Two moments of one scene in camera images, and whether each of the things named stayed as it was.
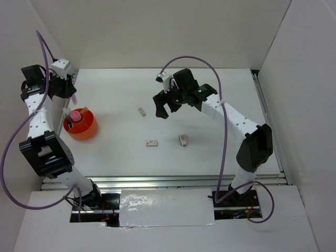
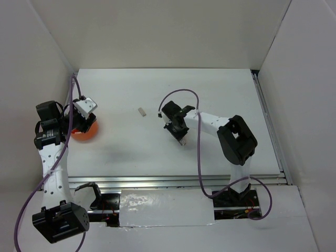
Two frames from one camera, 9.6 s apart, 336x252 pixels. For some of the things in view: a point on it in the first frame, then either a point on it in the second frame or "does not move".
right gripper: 159,100 to 179,136
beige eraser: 142,112 does not move
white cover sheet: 163,207 does not move
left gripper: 69,88 to 86,123
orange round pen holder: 85,129 does not move
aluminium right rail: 278,145 does not move
